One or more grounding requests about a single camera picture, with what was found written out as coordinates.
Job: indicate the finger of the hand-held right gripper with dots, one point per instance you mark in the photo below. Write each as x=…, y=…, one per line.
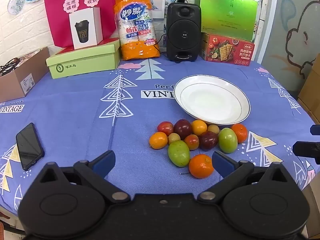
x=306, y=150
x=315, y=129

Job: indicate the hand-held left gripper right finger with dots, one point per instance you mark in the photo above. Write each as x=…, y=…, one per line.
x=222, y=162

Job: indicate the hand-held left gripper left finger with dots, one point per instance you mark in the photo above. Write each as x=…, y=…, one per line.
x=105, y=162

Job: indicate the orange tangerine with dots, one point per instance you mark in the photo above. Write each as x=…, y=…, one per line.
x=199, y=127
x=201, y=166
x=239, y=133
x=158, y=140

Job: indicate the green mango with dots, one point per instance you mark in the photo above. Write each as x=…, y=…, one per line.
x=178, y=153
x=227, y=140

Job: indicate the dark red plum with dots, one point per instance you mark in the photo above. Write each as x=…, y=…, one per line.
x=182, y=129
x=208, y=140

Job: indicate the small brown round fruit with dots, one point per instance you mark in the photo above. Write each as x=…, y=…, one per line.
x=174, y=138
x=213, y=129

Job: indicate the white porcelain plate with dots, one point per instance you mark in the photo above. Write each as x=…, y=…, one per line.
x=212, y=101

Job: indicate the brown cardboard box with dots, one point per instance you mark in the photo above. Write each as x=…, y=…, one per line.
x=311, y=90

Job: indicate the blue printed tablecloth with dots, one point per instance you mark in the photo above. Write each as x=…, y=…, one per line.
x=75, y=120

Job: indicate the black smartphone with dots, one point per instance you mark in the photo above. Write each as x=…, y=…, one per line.
x=29, y=146

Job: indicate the green shoe box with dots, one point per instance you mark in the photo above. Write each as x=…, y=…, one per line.
x=82, y=63

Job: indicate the red cracker box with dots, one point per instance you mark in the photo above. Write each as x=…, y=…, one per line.
x=228, y=51

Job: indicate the open cardboard box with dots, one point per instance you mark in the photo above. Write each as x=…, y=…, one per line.
x=22, y=80

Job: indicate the white coffee cup box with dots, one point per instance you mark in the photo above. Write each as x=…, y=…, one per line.
x=86, y=28

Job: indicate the black speaker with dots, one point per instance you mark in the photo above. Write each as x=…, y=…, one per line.
x=183, y=32

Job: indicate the orange paper cup pack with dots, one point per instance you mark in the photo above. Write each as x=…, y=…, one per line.
x=137, y=30

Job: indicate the large green gift box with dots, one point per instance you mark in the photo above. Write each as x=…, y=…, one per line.
x=227, y=15

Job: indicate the pink paper bag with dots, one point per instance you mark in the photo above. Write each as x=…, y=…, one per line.
x=57, y=10

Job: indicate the white paper fan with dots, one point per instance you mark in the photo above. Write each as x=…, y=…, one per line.
x=16, y=3

